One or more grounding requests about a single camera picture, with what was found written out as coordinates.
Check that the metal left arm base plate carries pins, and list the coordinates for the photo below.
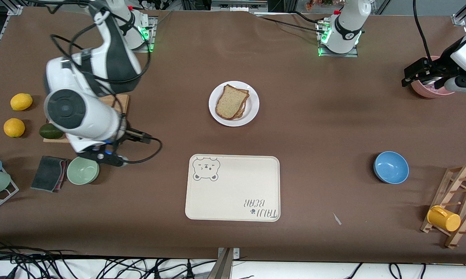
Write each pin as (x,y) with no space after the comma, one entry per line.
(351,55)

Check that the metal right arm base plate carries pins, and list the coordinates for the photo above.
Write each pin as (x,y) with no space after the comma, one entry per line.
(152,45)

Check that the grey metal equipment box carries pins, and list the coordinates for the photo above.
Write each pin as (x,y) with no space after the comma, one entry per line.
(238,4)

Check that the dark green avocado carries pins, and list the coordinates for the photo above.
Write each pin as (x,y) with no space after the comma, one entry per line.
(49,131)

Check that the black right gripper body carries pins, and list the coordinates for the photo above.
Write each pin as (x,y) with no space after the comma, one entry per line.
(129,135)

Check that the pink folded cloth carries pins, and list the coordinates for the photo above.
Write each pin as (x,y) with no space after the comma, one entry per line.
(65,172)

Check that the blue bowl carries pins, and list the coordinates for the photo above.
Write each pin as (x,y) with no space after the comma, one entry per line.
(391,167)

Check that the cream bear print tray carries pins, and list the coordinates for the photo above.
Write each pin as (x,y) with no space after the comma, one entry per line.
(232,190)

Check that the small white tape scrap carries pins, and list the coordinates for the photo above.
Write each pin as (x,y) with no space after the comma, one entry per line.
(336,219)

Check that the pale green bowl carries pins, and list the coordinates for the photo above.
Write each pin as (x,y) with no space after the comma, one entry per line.
(81,174)

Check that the bamboo cutting board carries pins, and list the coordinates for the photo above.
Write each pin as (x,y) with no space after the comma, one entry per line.
(122,102)

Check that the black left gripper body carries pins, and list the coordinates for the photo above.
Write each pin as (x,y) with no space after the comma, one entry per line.
(439,70)

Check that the dark grey folded cloth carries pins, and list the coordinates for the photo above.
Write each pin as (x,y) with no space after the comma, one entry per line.
(47,173)

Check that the small metal bracket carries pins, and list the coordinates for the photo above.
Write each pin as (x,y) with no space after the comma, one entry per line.
(236,254)

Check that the yellow mug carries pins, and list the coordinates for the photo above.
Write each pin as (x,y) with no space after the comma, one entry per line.
(446,221)

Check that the wooden peg mug rack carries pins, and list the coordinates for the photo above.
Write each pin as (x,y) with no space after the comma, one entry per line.
(449,190)

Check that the plain brown bread slice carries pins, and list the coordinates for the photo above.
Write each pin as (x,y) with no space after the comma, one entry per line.
(229,101)

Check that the round white plate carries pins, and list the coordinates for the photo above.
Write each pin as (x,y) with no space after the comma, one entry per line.
(252,112)

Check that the pink bowl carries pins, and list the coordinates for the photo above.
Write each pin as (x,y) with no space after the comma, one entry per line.
(422,92)

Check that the grey metal bar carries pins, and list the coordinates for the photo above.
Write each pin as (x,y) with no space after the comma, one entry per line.
(221,267)

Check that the yellow lemon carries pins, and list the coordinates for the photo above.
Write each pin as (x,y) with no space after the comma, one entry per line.
(14,128)
(21,102)

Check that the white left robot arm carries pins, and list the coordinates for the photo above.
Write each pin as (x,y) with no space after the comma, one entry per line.
(345,35)

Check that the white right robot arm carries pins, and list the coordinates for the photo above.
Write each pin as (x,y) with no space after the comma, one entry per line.
(85,120)

